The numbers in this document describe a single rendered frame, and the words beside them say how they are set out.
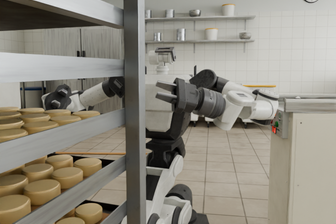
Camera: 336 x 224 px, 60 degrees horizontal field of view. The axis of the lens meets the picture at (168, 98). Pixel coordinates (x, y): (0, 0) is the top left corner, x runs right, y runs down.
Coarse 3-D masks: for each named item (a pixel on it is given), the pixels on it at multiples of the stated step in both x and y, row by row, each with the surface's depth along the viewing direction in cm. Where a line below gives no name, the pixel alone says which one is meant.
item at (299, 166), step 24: (288, 120) 144; (312, 120) 139; (288, 144) 144; (312, 144) 140; (288, 168) 144; (312, 168) 141; (288, 192) 144; (312, 192) 143; (288, 216) 145; (312, 216) 144
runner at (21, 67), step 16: (0, 64) 29; (16, 64) 30; (32, 64) 33; (48, 64) 35; (64, 64) 38; (80, 64) 41; (96, 64) 45; (112, 64) 50; (0, 80) 29; (16, 80) 31; (32, 80) 33
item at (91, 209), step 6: (84, 204) 56; (90, 204) 56; (96, 204) 56; (72, 210) 55; (78, 210) 53; (84, 210) 53; (90, 210) 53; (96, 210) 53; (66, 216) 54; (72, 216) 55; (78, 216) 52; (84, 216) 52; (90, 216) 52; (96, 216) 52; (102, 216) 55; (54, 222) 51; (60, 222) 49; (66, 222) 49; (72, 222) 49; (78, 222) 49; (84, 222) 52; (90, 222) 52; (96, 222) 53
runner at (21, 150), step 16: (112, 112) 50; (64, 128) 38; (80, 128) 42; (96, 128) 46; (112, 128) 50; (0, 144) 29; (16, 144) 31; (32, 144) 33; (48, 144) 35; (64, 144) 38; (0, 160) 29; (16, 160) 31
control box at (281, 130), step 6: (282, 108) 153; (276, 114) 153; (282, 114) 145; (288, 114) 144; (276, 120) 153; (282, 120) 145; (270, 126) 164; (282, 126) 145; (276, 132) 153; (282, 132) 145
